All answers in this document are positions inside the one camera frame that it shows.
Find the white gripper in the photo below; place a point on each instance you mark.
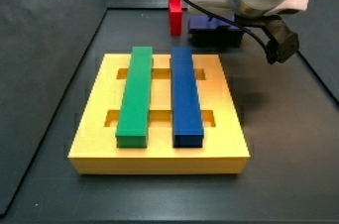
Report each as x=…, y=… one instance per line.
x=211, y=0

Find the yellow slotted board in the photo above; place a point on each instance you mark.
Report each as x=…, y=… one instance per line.
x=224, y=153

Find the red stepped block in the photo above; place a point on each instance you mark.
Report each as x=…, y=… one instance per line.
x=175, y=15

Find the green bar block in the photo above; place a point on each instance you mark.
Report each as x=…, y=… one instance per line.
x=132, y=123

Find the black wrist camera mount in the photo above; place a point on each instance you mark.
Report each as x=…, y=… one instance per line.
x=283, y=41

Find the blue bar block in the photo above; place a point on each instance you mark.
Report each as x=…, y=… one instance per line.
x=187, y=122

